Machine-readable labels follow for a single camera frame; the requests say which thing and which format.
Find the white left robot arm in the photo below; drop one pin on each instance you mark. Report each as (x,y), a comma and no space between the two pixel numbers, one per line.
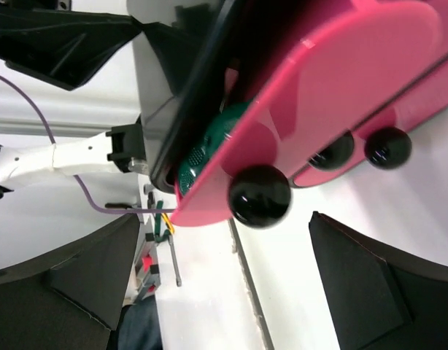
(119,150)

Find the person in blue jeans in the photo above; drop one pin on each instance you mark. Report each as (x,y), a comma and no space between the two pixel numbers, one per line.
(140,327)

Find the aluminium table frame rail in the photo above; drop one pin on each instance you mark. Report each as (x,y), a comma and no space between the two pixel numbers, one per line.
(204,301)

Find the green handled stubby screwdriver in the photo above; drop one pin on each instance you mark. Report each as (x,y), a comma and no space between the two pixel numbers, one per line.
(217,132)

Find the pink top drawer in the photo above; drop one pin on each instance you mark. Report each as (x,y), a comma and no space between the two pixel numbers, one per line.
(317,71)

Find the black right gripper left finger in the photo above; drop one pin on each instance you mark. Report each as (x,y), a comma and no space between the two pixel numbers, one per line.
(71,297)

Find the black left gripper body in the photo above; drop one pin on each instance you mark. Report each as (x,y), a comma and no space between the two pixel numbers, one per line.
(57,45)

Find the pink drawer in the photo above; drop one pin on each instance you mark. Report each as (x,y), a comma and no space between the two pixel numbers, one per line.
(317,71)
(386,141)
(345,153)

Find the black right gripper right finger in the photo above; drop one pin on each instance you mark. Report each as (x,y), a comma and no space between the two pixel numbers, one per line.
(379,297)

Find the black drawer cabinet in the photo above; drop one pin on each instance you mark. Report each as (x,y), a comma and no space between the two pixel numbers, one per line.
(180,69)

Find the pink bottom drawer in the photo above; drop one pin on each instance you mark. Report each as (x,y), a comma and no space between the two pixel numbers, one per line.
(386,141)

